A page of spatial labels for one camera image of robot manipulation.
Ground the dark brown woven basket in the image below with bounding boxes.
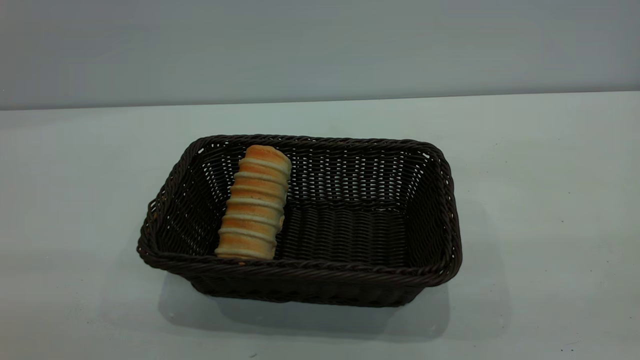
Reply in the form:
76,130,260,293
136,134,463,307

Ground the striped orange bread roll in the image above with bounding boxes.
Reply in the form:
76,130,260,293
215,145,293,261

